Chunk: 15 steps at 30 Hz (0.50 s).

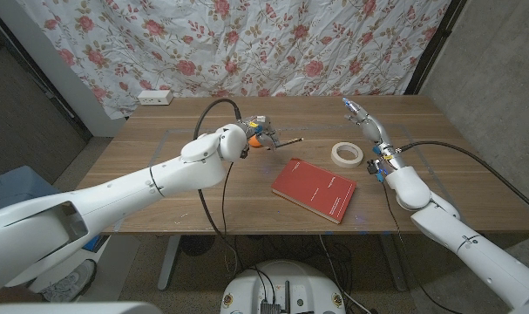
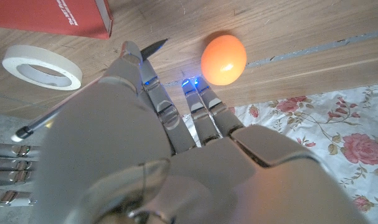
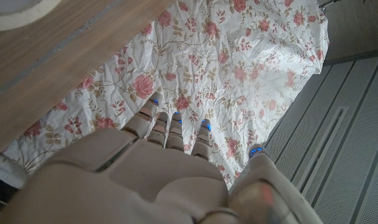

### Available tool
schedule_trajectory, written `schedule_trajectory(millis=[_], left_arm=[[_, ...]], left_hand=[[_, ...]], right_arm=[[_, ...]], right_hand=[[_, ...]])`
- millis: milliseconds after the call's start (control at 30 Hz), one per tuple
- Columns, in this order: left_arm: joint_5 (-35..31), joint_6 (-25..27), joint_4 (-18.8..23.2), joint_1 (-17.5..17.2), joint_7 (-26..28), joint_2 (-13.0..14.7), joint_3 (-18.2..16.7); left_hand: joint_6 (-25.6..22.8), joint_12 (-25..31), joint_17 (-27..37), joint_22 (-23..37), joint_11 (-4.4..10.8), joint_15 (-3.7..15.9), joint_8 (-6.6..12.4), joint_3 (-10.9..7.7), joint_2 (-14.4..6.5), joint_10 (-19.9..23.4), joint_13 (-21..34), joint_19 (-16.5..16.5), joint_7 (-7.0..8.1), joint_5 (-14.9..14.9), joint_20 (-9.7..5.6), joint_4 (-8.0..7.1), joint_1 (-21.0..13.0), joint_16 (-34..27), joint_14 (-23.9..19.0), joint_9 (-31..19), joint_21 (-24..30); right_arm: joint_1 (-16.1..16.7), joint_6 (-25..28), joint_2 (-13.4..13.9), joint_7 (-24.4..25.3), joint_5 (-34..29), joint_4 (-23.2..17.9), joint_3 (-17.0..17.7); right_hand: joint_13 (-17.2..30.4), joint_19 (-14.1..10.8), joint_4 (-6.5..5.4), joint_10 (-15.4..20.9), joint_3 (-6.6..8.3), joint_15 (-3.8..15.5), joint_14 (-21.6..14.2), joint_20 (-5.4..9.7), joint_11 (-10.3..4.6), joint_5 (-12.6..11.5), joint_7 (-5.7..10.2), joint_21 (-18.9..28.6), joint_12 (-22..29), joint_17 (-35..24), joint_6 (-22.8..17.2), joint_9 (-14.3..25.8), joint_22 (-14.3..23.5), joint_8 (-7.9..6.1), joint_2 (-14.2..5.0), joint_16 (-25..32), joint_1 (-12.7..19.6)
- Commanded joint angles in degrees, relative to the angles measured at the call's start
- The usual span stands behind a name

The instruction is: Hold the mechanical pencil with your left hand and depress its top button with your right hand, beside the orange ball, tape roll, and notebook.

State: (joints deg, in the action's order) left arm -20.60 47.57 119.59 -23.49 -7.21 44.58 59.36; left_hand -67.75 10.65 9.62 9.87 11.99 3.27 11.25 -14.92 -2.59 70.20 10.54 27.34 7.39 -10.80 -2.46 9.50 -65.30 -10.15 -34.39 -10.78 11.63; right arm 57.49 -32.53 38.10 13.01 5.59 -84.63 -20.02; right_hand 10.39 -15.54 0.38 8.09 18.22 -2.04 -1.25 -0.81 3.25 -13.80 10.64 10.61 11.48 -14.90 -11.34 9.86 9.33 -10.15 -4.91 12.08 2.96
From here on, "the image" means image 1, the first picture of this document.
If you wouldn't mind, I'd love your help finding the blue plastic bin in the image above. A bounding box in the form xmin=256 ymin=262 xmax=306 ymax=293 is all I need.
xmin=0 ymin=165 xmax=63 ymax=215

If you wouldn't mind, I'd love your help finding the black round floor object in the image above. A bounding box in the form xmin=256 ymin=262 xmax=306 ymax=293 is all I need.
xmin=180 ymin=235 xmax=216 ymax=257

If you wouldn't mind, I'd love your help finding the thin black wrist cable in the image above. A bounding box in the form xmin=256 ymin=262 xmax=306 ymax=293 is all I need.
xmin=379 ymin=181 xmax=465 ymax=314
xmin=220 ymin=161 xmax=238 ymax=265

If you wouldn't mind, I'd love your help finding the floral backdrop cloth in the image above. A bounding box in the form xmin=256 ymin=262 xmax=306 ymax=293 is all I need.
xmin=15 ymin=0 xmax=452 ymax=121

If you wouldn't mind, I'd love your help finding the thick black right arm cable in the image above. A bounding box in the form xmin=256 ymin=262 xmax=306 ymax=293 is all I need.
xmin=397 ymin=140 xmax=529 ymax=217

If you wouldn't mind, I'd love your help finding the grey white sneaker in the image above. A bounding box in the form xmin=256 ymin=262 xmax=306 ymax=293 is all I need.
xmin=39 ymin=258 xmax=98 ymax=303

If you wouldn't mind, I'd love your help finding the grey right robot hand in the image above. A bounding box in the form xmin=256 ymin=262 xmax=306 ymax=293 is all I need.
xmin=342 ymin=97 xmax=407 ymax=174

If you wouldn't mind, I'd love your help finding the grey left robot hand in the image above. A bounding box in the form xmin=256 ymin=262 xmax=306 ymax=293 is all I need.
xmin=237 ymin=114 xmax=282 ymax=152

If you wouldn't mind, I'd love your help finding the person's bare leg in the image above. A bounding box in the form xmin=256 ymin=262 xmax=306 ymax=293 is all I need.
xmin=0 ymin=287 xmax=45 ymax=304

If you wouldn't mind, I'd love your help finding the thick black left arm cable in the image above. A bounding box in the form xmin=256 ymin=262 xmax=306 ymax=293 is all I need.
xmin=193 ymin=98 xmax=248 ymax=271

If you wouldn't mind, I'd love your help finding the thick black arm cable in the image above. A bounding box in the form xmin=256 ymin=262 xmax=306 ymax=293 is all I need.
xmin=397 ymin=140 xmax=529 ymax=217
xmin=193 ymin=98 xmax=248 ymax=271

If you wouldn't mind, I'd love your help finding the dark mechanical pencil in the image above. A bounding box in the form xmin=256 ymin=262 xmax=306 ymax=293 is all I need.
xmin=272 ymin=137 xmax=304 ymax=149

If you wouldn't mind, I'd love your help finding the thin black left wrist cable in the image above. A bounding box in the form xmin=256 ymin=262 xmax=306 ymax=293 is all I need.
xmin=220 ymin=161 xmax=238 ymax=265

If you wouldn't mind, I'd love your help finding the blue plastic object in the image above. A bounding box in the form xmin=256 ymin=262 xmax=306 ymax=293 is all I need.
xmin=83 ymin=234 xmax=103 ymax=253

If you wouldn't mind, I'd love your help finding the cream masking tape roll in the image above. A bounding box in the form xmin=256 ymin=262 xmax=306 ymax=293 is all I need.
xmin=330 ymin=141 xmax=363 ymax=169

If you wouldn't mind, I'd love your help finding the white robot chest panel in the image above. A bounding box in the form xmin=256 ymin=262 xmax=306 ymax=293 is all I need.
xmin=0 ymin=301 xmax=163 ymax=314

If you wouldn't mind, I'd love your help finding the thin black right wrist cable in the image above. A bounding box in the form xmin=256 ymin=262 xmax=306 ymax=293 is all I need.
xmin=379 ymin=181 xmax=465 ymax=314

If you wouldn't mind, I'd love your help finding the white table leg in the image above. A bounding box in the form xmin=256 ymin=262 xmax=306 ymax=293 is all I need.
xmin=379 ymin=235 xmax=409 ymax=292
xmin=157 ymin=235 xmax=182 ymax=292

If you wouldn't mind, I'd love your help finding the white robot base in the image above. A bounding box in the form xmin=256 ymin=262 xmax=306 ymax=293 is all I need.
xmin=220 ymin=260 xmax=347 ymax=314

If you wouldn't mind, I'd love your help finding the white power strip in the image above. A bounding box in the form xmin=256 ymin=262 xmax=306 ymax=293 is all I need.
xmin=137 ymin=89 xmax=174 ymax=106

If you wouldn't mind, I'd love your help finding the red notebook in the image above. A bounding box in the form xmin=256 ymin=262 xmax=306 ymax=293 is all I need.
xmin=270 ymin=157 xmax=357 ymax=225

